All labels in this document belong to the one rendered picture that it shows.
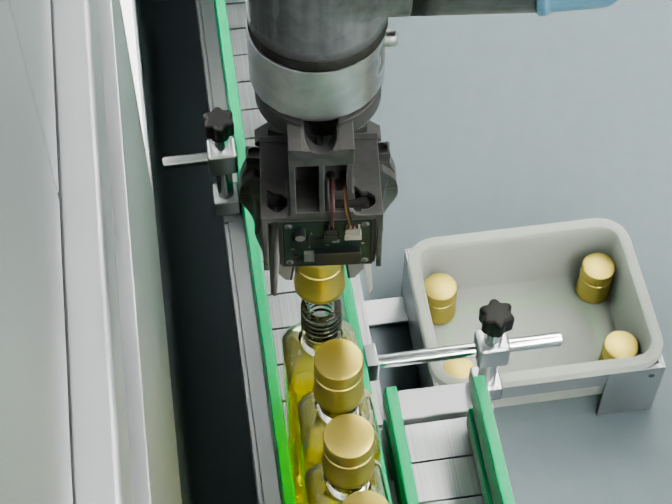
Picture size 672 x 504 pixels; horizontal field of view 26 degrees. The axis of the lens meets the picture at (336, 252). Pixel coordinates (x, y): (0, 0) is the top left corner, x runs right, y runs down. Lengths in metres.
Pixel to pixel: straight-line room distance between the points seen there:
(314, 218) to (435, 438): 0.48
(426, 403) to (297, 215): 0.49
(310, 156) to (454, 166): 0.84
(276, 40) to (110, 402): 0.20
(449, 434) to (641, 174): 0.48
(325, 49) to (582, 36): 1.04
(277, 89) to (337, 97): 0.03
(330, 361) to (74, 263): 0.28
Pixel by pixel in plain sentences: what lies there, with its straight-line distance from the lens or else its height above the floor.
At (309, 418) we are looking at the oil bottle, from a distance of 1.05.
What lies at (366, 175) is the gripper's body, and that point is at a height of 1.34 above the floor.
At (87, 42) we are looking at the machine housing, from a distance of 0.86.
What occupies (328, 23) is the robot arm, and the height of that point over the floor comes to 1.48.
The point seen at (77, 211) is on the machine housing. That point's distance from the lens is 0.78.
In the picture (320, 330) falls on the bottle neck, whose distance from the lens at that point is 1.04.
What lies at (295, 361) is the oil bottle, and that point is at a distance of 1.07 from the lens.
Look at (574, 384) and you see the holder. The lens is 1.39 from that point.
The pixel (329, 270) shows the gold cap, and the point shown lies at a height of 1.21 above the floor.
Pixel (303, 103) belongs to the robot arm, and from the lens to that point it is 0.78.
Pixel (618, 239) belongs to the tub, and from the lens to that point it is 1.47.
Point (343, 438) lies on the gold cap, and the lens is 0.96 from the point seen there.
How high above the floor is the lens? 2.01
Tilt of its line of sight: 55 degrees down
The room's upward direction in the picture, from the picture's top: straight up
